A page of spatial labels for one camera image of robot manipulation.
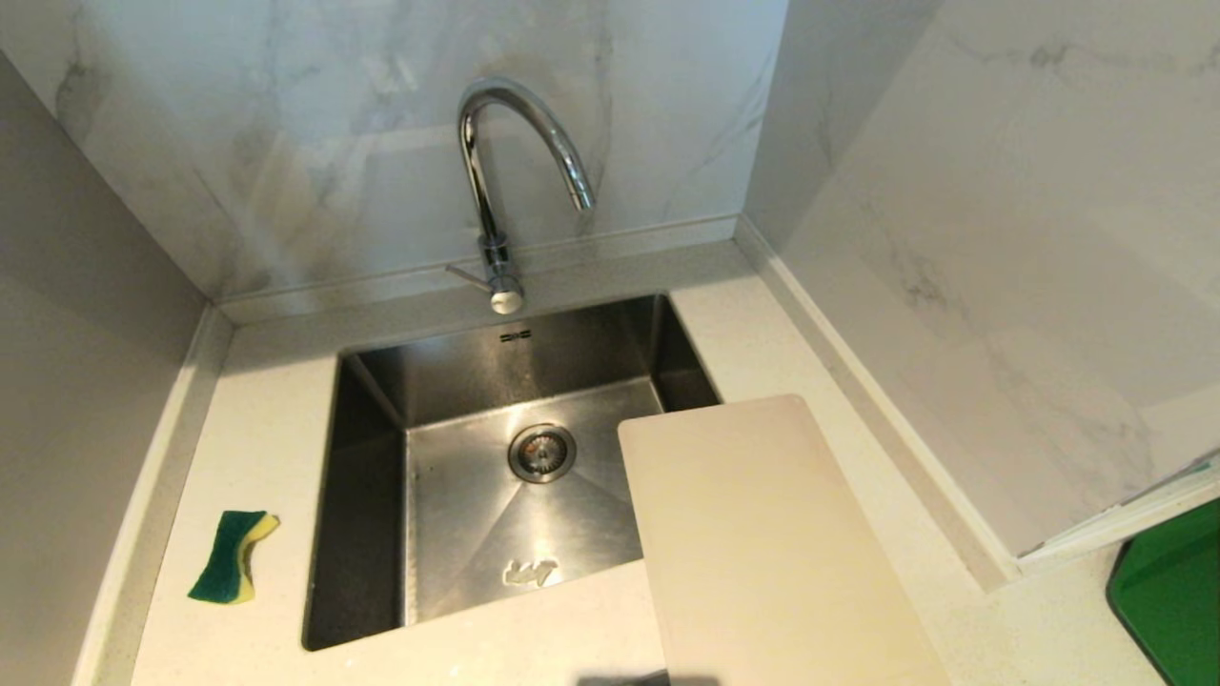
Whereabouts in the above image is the chrome gooseneck faucet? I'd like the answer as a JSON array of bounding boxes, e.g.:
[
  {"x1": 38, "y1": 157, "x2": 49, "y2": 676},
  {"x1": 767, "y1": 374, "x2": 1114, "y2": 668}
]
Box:
[{"x1": 446, "y1": 77, "x2": 597, "y2": 316}]

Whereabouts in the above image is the white plastic cutting board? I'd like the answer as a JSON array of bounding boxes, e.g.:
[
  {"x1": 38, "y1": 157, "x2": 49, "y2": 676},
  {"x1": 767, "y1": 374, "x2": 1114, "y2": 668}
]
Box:
[{"x1": 617, "y1": 394, "x2": 952, "y2": 686}]

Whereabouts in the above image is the green plastic board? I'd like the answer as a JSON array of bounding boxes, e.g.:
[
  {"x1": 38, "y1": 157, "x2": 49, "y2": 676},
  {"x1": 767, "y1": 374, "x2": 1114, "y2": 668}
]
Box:
[{"x1": 1106, "y1": 497, "x2": 1220, "y2": 686}]

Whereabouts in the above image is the round metal sink drain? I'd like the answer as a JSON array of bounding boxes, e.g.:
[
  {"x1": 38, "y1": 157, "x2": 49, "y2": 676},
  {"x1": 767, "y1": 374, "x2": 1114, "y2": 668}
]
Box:
[{"x1": 508, "y1": 423, "x2": 578, "y2": 484}]

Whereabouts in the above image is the stainless steel sink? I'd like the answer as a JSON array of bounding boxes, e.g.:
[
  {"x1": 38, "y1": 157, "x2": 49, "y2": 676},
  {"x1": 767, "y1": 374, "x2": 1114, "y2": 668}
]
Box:
[{"x1": 301, "y1": 293, "x2": 722, "y2": 653}]

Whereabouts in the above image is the green and yellow sponge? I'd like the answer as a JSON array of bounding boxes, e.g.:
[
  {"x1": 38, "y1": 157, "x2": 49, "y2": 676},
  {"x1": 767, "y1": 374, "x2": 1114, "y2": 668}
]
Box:
[{"x1": 187, "y1": 510, "x2": 281, "y2": 605}]

